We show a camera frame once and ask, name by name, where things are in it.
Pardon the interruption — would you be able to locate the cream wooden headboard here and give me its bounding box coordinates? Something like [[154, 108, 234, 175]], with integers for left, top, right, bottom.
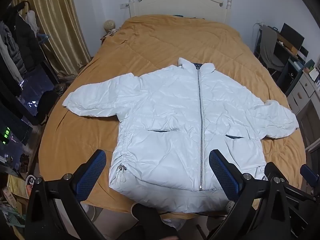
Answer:
[[128, 0, 232, 25]]

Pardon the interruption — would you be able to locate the white puffer jacket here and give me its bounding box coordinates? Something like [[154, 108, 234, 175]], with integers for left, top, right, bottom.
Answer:
[[62, 57, 299, 213]]

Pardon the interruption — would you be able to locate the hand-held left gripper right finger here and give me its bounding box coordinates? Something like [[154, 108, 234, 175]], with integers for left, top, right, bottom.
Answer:
[[208, 149, 304, 240]]

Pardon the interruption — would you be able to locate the grey office chair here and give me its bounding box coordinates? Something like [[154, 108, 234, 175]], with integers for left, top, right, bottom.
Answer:
[[259, 25, 289, 71]]

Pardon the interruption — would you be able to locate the grey drawer cabinet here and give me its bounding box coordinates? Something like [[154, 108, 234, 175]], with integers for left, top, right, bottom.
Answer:
[[286, 65, 320, 117]]

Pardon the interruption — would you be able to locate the golden curtain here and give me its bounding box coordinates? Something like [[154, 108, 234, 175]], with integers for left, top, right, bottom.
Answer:
[[19, 0, 92, 73]]

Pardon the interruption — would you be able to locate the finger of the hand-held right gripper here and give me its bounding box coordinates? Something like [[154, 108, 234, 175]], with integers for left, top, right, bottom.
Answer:
[[264, 162, 300, 198], [301, 164, 320, 195]]

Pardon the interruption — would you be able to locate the black monitor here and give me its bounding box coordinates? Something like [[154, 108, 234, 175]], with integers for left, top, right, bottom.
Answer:
[[280, 23, 305, 51]]

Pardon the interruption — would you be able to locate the grey hanging garment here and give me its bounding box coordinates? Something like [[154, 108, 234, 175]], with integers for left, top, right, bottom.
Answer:
[[0, 21, 23, 84]]

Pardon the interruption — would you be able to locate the black hanging coat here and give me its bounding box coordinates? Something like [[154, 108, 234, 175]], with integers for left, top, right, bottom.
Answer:
[[10, 5, 49, 73]]

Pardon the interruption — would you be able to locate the person's dark slippered foot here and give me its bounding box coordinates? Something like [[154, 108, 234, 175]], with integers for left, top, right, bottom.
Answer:
[[131, 202, 180, 240]]

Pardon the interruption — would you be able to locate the orange quilted blanket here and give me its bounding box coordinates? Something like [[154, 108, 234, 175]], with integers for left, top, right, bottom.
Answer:
[[37, 14, 307, 215]]

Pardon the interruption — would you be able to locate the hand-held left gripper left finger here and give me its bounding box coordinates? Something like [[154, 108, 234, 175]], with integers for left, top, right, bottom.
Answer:
[[25, 149, 108, 240]]

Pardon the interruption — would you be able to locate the green lit display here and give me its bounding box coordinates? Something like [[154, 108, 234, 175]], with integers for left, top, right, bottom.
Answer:
[[2, 129, 13, 146]]

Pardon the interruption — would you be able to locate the white hanging cloth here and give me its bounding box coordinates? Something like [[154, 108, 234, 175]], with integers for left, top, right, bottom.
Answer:
[[25, 10, 38, 33]]

